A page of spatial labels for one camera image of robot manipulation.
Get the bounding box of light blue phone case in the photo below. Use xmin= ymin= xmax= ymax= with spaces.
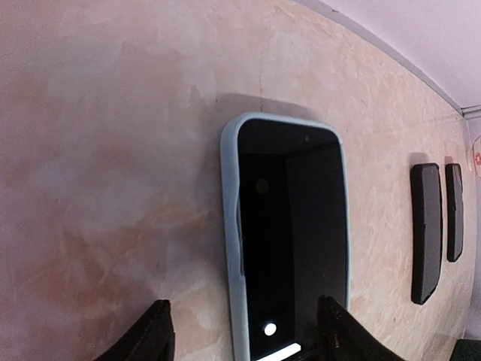
xmin=220 ymin=112 xmax=350 ymax=360

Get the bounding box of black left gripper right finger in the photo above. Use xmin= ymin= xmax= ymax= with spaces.
xmin=316 ymin=296 xmax=402 ymax=361

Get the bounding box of black cup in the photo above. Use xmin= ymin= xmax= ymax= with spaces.
xmin=450 ymin=338 xmax=481 ymax=361

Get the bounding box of white-edged black smartphone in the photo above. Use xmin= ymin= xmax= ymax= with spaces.
xmin=237 ymin=119 xmax=348 ymax=360

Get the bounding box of black phone case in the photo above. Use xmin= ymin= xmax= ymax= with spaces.
xmin=445 ymin=163 xmax=464 ymax=262
xmin=410 ymin=162 xmax=443 ymax=305

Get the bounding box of red and white patterned bowl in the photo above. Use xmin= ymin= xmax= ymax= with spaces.
xmin=467 ymin=136 xmax=481 ymax=178

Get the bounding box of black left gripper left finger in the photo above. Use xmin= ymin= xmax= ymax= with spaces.
xmin=96 ymin=300 xmax=175 ymax=361

